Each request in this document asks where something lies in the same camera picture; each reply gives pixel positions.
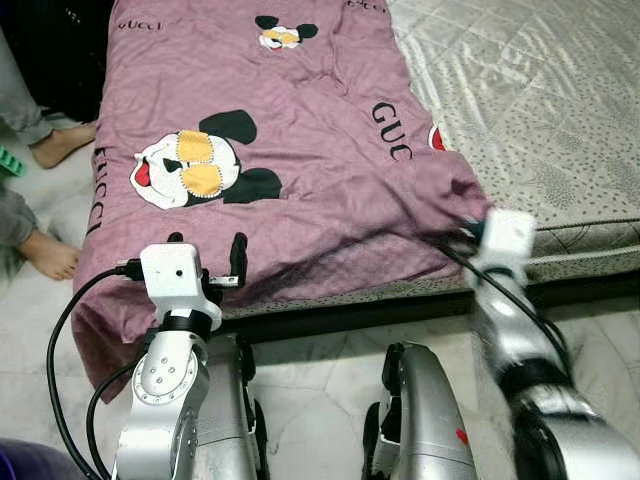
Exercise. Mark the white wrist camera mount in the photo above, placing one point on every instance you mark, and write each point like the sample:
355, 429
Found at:
508, 235
170, 270

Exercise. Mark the pink cartoon mouse print blanket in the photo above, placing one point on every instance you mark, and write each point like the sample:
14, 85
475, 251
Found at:
300, 100

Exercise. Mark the black backpack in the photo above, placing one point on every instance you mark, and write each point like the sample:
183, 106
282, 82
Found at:
60, 50

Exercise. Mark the barefoot person in grey trousers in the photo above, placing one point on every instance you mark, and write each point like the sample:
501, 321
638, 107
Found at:
60, 145

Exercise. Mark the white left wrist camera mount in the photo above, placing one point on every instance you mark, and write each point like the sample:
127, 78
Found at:
170, 270

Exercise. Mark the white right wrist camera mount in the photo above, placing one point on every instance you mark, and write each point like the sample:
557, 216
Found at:
508, 235

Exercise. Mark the grey quilted mattress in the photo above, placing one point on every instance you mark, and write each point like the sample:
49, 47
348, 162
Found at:
540, 100

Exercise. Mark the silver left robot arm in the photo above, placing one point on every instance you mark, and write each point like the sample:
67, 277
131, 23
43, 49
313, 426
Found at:
165, 385

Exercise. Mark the grey robot right leg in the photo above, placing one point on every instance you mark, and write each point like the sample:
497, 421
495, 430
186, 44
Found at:
430, 420

